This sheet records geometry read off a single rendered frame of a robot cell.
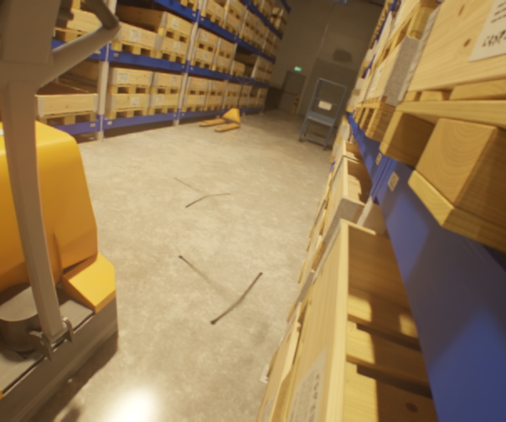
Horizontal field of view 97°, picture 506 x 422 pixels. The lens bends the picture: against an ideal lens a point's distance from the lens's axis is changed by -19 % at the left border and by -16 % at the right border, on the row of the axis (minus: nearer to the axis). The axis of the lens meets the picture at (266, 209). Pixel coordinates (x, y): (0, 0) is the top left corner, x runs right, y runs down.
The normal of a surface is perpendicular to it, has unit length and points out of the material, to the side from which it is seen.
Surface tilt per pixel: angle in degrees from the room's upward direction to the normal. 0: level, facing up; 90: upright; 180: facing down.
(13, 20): 106
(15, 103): 90
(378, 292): 90
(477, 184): 90
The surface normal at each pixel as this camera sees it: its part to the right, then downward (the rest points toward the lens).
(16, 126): 0.92, 0.36
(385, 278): -0.27, 0.36
